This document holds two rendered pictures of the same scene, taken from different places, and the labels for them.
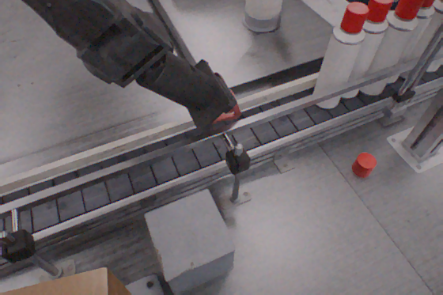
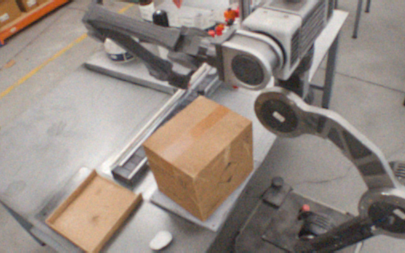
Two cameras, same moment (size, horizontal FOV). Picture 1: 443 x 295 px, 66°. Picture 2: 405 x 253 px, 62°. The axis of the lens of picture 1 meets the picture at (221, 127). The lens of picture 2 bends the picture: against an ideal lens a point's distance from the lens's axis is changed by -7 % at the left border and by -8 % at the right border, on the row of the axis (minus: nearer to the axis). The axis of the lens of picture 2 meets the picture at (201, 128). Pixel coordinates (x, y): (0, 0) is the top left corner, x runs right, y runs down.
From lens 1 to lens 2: 1.19 m
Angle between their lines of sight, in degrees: 20
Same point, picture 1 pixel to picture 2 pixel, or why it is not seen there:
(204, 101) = (182, 80)
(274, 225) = not seen: hidden behind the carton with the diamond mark
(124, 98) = (138, 110)
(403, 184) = not seen: hidden behind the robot
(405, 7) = (218, 32)
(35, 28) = (74, 110)
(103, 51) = (162, 71)
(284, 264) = not seen: hidden behind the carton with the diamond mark
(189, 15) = (138, 70)
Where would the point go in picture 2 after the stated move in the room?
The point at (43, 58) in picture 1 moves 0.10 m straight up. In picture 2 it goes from (90, 117) to (84, 102)
